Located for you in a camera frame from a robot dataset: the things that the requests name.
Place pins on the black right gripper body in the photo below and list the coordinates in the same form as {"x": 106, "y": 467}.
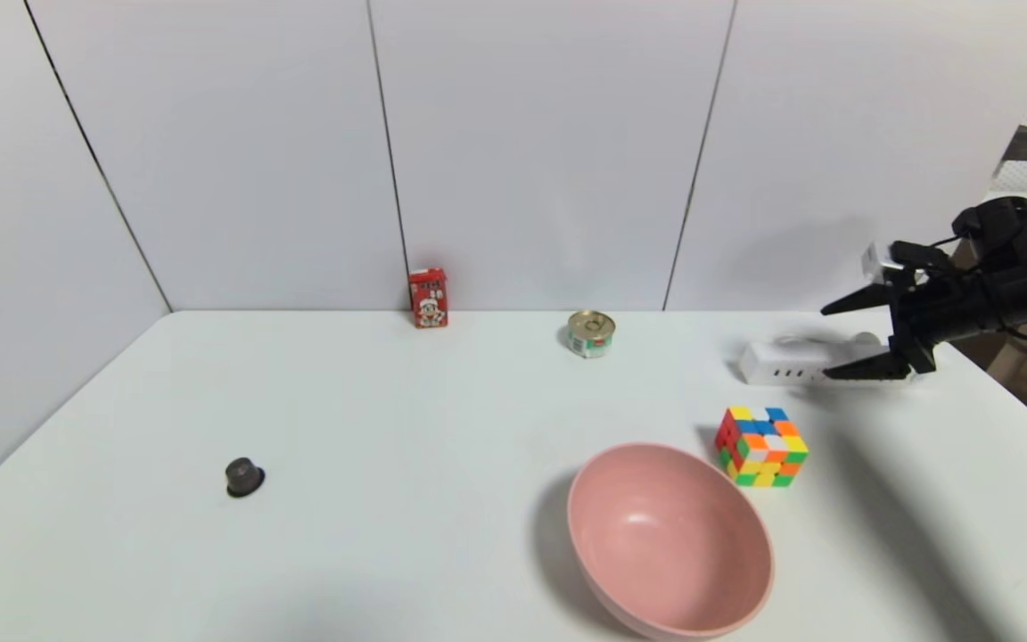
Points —
{"x": 909, "y": 323}

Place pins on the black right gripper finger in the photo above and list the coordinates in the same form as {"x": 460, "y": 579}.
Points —
{"x": 866, "y": 299}
{"x": 879, "y": 368}

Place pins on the white power strip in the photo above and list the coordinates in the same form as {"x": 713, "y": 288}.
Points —
{"x": 781, "y": 364}

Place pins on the pink bowl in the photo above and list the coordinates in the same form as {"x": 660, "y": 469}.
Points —
{"x": 665, "y": 544}

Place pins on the multicolour puzzle cube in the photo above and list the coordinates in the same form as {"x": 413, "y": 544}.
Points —
{"x": 763, "y": 450}

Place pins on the gold-lid tin can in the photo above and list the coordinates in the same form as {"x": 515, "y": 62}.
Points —
{"x": 591, "y": 335}

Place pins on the red milk carton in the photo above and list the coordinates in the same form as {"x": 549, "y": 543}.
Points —
{"x": 429, "y": 301}

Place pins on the small dark grey cap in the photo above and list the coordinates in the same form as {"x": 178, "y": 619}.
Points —
{"x": 244, "y": 477}

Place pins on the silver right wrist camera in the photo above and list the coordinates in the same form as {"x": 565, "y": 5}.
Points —
{"x": 879, "y": 260}

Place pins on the dark grey wall box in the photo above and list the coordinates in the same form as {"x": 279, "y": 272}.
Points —
{"x": 1022, "y": 144}

